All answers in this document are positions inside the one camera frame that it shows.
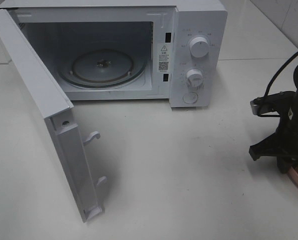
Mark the round door release button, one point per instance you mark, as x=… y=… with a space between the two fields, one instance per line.
x=190 y=98

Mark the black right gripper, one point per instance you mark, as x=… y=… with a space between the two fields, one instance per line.
x=286 y=147

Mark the white microwave oven body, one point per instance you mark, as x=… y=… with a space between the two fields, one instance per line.
x=59 y=30

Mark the white microwave door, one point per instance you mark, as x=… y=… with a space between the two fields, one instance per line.
x=56 y=111

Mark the white lower timer knob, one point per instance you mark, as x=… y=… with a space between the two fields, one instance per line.
x=194 y=78

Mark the glass microwave turntable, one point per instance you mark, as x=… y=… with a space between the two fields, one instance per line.
x=103 y=68

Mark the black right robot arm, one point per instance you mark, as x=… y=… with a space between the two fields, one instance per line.
x=283 y=143

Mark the white adjacent table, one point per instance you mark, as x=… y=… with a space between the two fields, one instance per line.
x=250 y=35

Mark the white warning label sticker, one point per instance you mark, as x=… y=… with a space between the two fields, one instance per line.
x=164 y=54

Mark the white upper power knob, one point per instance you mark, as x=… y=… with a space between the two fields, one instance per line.
x=199 y=46

